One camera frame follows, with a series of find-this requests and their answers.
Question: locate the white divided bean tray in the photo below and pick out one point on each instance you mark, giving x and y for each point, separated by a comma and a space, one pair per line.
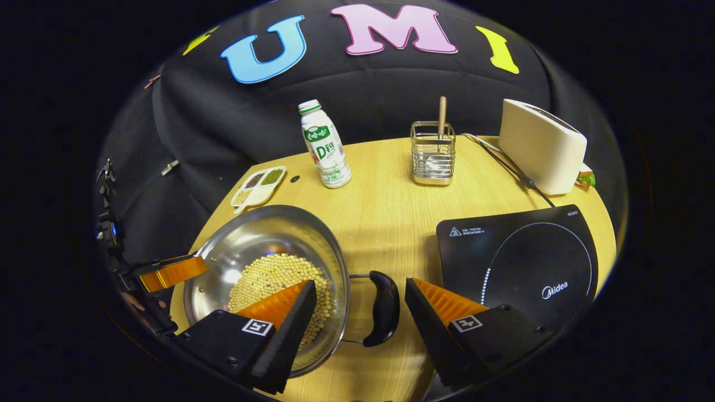
260, 187

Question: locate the black induction cooktop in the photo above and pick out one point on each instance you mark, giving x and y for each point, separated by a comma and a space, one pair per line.
530, 257

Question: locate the sandwich with lettuce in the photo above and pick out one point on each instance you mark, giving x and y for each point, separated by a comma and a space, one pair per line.
586, 177

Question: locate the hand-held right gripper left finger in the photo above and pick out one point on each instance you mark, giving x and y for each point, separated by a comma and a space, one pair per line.
287, 340

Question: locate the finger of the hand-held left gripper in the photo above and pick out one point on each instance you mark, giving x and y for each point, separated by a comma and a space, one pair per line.
173, 273

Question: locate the stainless steel pot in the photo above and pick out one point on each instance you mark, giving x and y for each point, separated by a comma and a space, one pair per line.
251, 240

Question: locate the pile of yellow soybeans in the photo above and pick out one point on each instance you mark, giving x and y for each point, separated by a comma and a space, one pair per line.
268, 279

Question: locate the metal cloth clip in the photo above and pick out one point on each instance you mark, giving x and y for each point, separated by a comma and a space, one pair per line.
170, 167

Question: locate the reddish cloth clip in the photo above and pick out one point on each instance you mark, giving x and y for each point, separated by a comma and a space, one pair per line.
152, 81

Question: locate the white bottle with green label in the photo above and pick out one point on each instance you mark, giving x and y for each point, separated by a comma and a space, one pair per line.
327, 151

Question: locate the white toaster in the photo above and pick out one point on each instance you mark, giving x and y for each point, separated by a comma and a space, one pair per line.
539, 151

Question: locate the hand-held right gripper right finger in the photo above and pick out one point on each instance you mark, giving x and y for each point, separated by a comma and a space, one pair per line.
430, 335

